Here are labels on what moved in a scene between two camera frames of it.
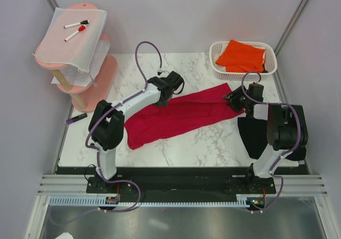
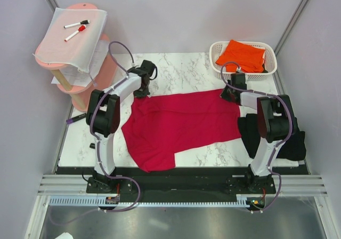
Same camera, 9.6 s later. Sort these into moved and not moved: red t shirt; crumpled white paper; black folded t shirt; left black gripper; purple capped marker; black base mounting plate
Moved: left black gripper; red t shirt
Not moved: black base mounting plate; crumpled white paper; black folded t shirt; purple capped marker
